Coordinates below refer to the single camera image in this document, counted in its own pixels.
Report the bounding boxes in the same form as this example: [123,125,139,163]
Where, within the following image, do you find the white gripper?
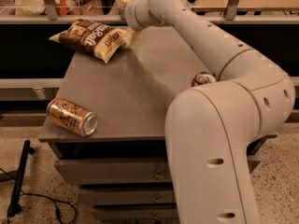
[116,0,154,48]

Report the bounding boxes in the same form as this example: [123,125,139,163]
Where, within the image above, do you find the brown chip bag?
[50,19,126,63]

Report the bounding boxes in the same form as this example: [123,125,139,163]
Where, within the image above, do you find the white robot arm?
[116,0,295,224]

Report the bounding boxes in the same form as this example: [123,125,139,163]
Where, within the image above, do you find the red coke can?
[191,72,216,87]

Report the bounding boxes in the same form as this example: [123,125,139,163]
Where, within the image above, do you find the gold soda can lying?
[47,98,98,137]

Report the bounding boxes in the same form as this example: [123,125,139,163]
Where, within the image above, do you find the grey metal railing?
[1,0,299,24]

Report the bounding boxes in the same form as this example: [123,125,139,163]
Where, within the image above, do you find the grey drawer cabinet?
[37,24,278,222]

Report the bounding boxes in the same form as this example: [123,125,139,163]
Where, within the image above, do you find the black stand leg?
[7,140,35,217]

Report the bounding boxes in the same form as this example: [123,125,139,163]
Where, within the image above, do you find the black floor cable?
[0,167,78,224]

